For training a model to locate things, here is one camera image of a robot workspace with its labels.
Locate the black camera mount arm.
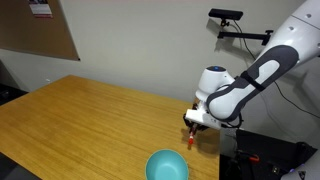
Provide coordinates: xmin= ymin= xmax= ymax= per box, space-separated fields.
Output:
xmin=217 ymin=19 xmax=275 ymax=47

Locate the brown cork board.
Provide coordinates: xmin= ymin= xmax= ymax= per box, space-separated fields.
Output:
xmin=0 ymin=0 xmax=81 ymax=62

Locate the black camera cable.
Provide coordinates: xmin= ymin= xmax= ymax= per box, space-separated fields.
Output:
xmin=232 ymin=19 xmax=320 ymax=120

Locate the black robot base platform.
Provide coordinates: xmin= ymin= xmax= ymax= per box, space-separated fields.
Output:
xmin=219 ymin=128 xmax=318 ymax=180

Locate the orange and black clamp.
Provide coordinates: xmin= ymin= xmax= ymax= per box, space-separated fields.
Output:
xmin=237 ymin=150 xmax=261 ymax=164

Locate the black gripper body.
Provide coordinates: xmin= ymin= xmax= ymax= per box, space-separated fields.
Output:
xmin=182 ymin=112 xmax=210 ymax=132

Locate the red and white marker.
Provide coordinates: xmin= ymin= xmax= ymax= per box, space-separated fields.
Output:
xmin=187 ymin=127 xmax=196 ymax=146

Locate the paper poster on board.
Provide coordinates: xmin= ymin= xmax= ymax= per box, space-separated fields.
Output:
xmin=28 ymin=0 xmax=54 ymax=19

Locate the black stereo camera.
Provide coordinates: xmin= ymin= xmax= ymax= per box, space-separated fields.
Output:
xmin=208 ymin=8 xmax=244 ymax=21

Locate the teal bowl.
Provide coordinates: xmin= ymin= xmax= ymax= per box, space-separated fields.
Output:
xmin=144 ymin=148 xmax=190 ymax=180

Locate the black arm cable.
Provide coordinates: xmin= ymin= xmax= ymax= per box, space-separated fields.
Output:
xmin=219 ymin=111 xmax=245 ymax=130

